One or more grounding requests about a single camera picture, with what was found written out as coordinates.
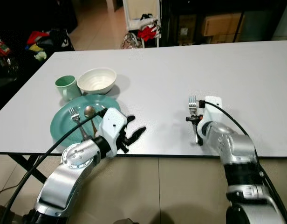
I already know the silver fork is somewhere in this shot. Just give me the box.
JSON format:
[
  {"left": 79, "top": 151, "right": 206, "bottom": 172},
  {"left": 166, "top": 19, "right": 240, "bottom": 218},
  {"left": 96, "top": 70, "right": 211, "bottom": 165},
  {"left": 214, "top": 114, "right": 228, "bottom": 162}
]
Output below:
[
  {"left": 68, "top": 107, "right": 89, "bottom": 140},
  {"left": 188, "top": 95, "right": 200, "bottom": 117}
]

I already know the silver spoon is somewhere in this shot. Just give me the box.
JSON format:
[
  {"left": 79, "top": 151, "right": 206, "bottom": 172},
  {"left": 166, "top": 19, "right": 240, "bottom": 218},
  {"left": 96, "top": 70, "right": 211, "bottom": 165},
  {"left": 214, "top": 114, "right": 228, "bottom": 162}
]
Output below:
[{"left": 84, "top": 105, "right": 99, "bottom": 137}]

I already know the white ceramic bowl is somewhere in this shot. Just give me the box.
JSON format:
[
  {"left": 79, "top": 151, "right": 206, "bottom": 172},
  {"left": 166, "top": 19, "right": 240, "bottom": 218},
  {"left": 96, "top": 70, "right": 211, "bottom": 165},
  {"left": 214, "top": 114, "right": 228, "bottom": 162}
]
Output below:
[{"left": 77, "top": 68, "right": 118, "bottom": 96}]

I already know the teal ceramic plate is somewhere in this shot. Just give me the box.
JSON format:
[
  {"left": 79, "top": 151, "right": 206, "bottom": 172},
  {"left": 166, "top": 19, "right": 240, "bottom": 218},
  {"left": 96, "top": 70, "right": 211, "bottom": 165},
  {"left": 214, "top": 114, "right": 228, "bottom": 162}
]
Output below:
[{"left": 50, "top": 94, "right": 122, "bottom": 148}]

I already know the green ceramic cup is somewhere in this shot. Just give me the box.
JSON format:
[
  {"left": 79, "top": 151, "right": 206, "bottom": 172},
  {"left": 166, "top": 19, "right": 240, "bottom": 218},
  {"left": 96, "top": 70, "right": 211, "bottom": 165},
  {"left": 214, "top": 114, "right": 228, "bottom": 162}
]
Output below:
[{"left": 55, "top": 75, "right": 82, "bottom": 102}]

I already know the red cloth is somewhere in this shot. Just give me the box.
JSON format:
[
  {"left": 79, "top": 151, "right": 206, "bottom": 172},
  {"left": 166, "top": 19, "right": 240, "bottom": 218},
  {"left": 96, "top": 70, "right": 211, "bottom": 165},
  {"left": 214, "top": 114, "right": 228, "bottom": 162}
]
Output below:
[{"left": 137, "top": 26, "right": 158, "bottom": 41}]

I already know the brown cardboard box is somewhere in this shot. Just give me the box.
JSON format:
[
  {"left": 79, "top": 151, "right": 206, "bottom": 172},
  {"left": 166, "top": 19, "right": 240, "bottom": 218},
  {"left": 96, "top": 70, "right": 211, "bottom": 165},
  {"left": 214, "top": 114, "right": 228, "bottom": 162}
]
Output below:
[{"left": 202, "top": 13, "right": 242, "bottom": 37}]

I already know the black table leg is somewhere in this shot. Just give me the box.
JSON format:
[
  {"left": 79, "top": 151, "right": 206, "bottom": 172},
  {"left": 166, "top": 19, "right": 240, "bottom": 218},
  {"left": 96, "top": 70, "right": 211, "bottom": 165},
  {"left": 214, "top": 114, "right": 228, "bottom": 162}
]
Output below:
[{"left": 11, "top": 154, "right": 49, "bottom": 184}]

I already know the black bag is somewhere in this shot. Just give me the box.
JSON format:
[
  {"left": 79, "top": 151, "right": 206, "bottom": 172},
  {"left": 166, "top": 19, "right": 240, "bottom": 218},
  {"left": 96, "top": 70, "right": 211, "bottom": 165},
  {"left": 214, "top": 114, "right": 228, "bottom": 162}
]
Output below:
[{"left": 41, "top": 28, "right": 75, "bottom": 52}]

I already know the white rack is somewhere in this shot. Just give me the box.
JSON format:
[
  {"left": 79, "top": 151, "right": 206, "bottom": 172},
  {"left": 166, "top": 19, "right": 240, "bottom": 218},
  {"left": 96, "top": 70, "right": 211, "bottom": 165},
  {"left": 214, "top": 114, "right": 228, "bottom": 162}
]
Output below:
[{"left": 123, "top": 0, "right": 162, "bottom": 48}]

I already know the yellow green item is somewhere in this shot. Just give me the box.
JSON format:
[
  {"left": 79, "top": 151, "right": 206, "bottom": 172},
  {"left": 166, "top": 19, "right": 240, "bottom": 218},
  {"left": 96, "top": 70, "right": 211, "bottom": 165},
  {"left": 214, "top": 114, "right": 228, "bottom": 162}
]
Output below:
[{"left": 29, "top": 44, "right": 49, "bottom": 62}]

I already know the red garment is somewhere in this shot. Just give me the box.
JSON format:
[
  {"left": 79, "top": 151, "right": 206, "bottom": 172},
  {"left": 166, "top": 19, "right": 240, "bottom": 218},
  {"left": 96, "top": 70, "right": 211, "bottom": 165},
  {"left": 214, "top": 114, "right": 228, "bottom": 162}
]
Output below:
[{"left": 27, "top": 30, "right": 49, "bottom": 45}]

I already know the plastic bottle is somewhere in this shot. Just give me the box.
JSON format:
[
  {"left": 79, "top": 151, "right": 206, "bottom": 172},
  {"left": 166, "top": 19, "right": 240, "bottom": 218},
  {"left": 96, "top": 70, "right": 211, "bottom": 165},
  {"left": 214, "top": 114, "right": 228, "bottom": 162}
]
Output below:
[{"left": 0, "top": 36, "right": 12, "bottom": 60}]

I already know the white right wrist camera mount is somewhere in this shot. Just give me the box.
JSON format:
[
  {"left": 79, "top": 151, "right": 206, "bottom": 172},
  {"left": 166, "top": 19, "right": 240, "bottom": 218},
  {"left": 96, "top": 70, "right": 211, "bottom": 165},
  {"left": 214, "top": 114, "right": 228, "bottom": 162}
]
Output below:
[{"left": 199, "top": 96, "right": 224, "bottom": 136}]

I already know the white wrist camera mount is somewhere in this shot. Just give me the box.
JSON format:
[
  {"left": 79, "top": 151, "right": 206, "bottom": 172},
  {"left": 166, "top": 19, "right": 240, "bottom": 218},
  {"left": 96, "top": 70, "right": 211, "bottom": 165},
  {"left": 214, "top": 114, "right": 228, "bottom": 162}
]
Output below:
[
  {"left": 199, "top": 96, "right": 224, "bottom": 136},
  {"left": 96, "top": 107, "right": 129, "bottom": 157}
]

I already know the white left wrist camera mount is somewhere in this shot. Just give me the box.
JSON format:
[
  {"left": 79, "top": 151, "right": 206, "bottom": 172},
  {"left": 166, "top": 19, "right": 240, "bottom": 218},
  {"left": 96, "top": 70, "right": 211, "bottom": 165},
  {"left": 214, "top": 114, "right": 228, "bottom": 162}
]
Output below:
[{"left": 96, "top": 107, "right": 129, "bottom": 157}]

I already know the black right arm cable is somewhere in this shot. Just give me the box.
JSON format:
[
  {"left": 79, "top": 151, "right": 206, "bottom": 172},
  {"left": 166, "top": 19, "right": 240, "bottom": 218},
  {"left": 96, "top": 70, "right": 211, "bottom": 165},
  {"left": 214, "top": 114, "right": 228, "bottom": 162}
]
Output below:
[{"left": 204, "top": 100, "right": 287, "bottom": 223}]

